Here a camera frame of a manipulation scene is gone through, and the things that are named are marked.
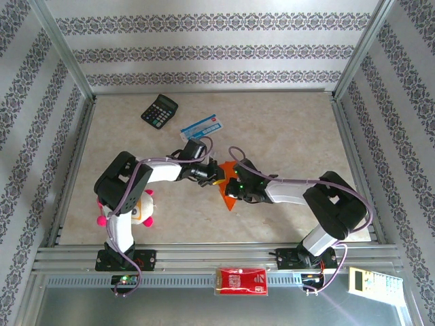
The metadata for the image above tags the orange cloth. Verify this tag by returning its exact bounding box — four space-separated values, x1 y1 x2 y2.
215 161 244 212

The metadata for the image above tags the grey metal sheet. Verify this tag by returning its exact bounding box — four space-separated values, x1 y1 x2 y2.
33 287 408 326

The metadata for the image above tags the blue white paper card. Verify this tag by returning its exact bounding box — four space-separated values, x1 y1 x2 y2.
179 113 224 141

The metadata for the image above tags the white pink plush toy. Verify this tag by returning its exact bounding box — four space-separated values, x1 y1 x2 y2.
96 189 158 228

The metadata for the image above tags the black calculator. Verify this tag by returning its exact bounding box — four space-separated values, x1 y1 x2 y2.
140 94 179 130

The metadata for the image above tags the red packet in clear sleeve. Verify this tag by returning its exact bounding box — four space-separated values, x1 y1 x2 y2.
213 266 269 297

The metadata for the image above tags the small circuit board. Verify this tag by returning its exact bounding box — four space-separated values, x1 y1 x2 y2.
111 274 140 286
300 273 324 285

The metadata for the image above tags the beige remote control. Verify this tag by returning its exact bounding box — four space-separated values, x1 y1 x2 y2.
347 266 404 305

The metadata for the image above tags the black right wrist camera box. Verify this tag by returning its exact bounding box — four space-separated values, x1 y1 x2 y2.
234 158 264 183

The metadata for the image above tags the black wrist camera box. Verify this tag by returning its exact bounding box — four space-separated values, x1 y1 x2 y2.
181 138 208 160
234 158 264 183

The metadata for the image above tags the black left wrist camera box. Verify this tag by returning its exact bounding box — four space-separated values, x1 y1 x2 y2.
181 138 208 160

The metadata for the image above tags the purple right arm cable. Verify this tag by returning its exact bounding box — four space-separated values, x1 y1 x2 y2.
228 145 374 295

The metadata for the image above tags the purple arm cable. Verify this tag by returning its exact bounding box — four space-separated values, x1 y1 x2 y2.
96 135 214 298
228 145 374 295

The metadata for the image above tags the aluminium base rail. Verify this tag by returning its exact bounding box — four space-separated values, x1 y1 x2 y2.
32 242 404 272

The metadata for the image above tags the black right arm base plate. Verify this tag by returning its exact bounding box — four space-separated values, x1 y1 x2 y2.
270 247 339 272

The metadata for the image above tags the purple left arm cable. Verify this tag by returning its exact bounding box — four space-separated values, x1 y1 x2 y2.
96 135 214 298

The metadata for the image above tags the aluminium wall rail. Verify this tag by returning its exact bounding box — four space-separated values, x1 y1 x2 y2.
91 88 336 96

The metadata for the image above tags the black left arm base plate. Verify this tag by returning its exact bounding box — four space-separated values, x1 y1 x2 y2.
94 249 158 272

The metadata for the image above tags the grey slotted cable duct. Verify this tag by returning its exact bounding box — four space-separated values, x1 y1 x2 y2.
43 273 327 288

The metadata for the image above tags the aluminium side rail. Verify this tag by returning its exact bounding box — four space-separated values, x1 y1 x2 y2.
331 96 388 245
46 98 98 249

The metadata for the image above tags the aluminium frame post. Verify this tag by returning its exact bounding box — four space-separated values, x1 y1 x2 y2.
29 0 98 103
331 0 402 101

